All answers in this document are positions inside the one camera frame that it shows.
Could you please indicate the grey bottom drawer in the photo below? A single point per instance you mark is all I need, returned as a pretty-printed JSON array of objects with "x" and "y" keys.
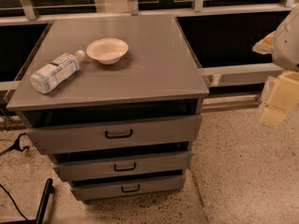
[{"x": 129, "y": 187}]

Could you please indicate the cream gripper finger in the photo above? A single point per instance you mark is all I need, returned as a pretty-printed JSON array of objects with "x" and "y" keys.
[
  {"x": 283, "y": 98},
  {"x": 264, "y": 46}
]

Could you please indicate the grey middle drawer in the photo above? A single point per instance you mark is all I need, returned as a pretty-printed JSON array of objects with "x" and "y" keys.
[{"x": 121, "y": 166}]

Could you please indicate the grey drawer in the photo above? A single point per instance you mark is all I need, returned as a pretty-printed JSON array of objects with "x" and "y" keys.
[
  {"x": 129, "y": 187},
  {"x": 121, "y": 166},
  {"x": 105, "y": 135}
]

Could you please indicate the black stand leg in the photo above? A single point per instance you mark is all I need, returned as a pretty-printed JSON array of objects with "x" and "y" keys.
[{"x": 41, "y": 211}]

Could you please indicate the grey drawer cabinet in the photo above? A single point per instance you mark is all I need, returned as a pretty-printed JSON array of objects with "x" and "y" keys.
[{"x": 157, "y": 78}]

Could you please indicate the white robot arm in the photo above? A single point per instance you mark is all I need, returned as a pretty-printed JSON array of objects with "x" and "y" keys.
[{"x": 283, "y": 46}]

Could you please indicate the white bowl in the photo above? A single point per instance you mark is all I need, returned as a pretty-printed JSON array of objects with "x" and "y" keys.
[{"x": 107, "y": 50}]

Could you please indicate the clear plastic water bottle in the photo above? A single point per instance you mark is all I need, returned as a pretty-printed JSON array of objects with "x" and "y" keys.
[{"x": 50, "y": 76}]

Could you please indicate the grey top drawer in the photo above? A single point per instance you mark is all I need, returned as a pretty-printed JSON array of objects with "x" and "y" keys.
[{"x": 105, "y": 135}]

